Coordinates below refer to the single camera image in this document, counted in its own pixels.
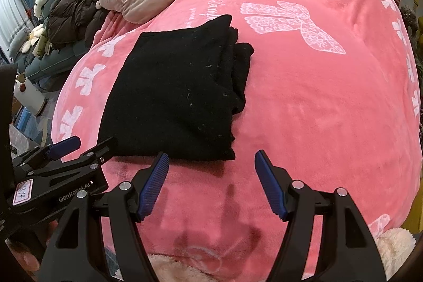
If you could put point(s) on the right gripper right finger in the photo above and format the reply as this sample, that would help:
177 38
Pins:
326 239

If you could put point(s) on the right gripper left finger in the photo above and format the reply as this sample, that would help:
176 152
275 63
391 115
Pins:
76 250

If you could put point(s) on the black garment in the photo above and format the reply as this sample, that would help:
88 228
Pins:
177 93

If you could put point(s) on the person's left hand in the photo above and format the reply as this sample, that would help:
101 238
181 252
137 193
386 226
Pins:
25 258

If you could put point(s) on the white round appliance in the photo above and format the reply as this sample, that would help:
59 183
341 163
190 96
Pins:
28 95

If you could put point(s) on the pink bow-print blanket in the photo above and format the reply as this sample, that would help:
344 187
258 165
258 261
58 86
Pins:
332 97

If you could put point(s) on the dark brown puffer jacket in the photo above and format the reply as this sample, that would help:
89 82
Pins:
73 21

